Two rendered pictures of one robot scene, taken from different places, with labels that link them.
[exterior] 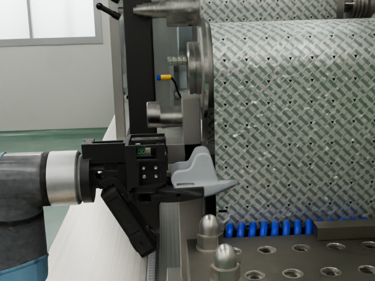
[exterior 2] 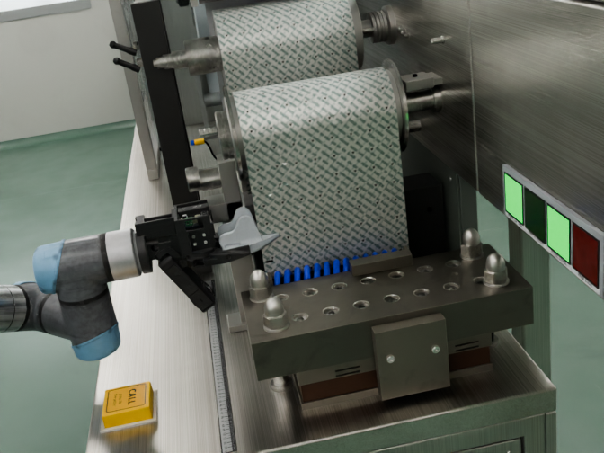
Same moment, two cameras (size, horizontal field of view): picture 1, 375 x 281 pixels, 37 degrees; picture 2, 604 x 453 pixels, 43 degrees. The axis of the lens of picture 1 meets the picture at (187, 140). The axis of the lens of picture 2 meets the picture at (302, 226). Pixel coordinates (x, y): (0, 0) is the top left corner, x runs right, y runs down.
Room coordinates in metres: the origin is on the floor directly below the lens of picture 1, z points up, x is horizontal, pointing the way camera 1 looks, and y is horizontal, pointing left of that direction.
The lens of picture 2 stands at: (-0.36, -0.02, 1.56)
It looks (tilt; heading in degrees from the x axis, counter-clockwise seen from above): 23 degrees down; 356
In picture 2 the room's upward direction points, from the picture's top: 8 degrees counter-clockwise
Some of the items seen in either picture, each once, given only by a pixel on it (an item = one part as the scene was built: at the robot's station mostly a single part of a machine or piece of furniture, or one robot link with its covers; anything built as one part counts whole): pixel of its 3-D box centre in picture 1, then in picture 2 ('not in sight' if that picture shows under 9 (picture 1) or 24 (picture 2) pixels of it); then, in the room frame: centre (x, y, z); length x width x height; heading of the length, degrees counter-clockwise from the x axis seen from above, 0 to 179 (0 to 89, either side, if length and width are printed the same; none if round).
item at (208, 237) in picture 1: (209, 231); (259, 283); (0.67, -0.03, 1.05); 0.04 x 0.04 x 0.04
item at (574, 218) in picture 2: not in sight; (548, 223); (0.42, -0.37, 1.19); 0.25 x 0.01 x 0.07; 2
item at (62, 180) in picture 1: (68, 177); (126, 253); (0.74, 0.17, 1.11); 0.08 x 0.05 x 0.08; 2
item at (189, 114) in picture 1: (181, 192); (229, 245); (0.84, 0.01, 1.05); 0.06 x 0.05 x 0.31; 92
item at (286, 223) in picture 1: (300, 231); (340, 269); (0.72, -0.15, 1.03); 0.21 x 0.04 x 0.03; 92
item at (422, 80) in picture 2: not in sight; (419, 79); (0.81, -0.33, 1.28); 0.06 x 0.05 x 0.02; 92
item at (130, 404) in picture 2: not in sight; (128, 404); (0.63, 0.20, 0.91); 0.07 x 0.07 x 0.02; 2
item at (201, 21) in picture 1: (202, 67); (233, 133); (0.80, -0.03, 1.25); 0.15 x 0.01 x 0.15; 2
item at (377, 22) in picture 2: (351, 3); (372, 27); (1.06, -0.31, 1.34); 0.07 x 0.07 x 0.07; 2
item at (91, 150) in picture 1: (126, 170); (178, 239); (0.74, 0.08, 1.12); 0.12 x 0.08 x 0.09; 92
